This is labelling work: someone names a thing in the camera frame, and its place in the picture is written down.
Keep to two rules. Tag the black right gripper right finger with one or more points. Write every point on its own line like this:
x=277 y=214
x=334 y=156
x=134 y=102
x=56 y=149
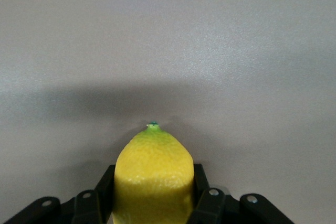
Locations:
x=200 y=182

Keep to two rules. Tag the yellow lemon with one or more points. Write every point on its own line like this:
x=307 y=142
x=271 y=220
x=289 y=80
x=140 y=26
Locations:
x=153 y=176

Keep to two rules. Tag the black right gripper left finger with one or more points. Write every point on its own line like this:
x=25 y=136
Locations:
x=103 y=190

